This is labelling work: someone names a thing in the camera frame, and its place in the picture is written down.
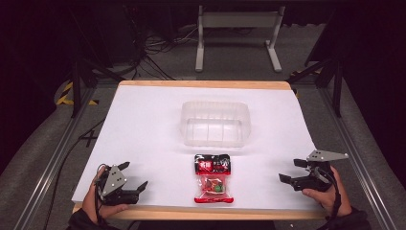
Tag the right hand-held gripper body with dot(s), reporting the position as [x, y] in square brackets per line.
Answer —
[316, 172]

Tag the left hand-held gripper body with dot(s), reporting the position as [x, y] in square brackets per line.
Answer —
[114, 185]

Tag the person's left hand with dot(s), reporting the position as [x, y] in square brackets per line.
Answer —
[91, 204]

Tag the person's right hand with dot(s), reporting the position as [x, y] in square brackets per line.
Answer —
[332, 199]

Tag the white table sheet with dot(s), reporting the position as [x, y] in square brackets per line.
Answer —
[153, 134]

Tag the red snack packet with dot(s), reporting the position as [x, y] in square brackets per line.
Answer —
[213, 179]

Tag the black metal stand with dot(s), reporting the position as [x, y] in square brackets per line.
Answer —
[76, 86]
[336, 86]

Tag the clear plastic container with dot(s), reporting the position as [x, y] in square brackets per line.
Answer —
[215, 124]

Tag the yellow black hazard tape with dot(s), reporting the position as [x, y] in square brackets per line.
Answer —
[65, 94]

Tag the aluminium floor rail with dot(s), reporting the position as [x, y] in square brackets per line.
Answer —
[54, 163]
[357, 153]

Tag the white metal desk frame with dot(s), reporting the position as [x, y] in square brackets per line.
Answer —
[239, 20]

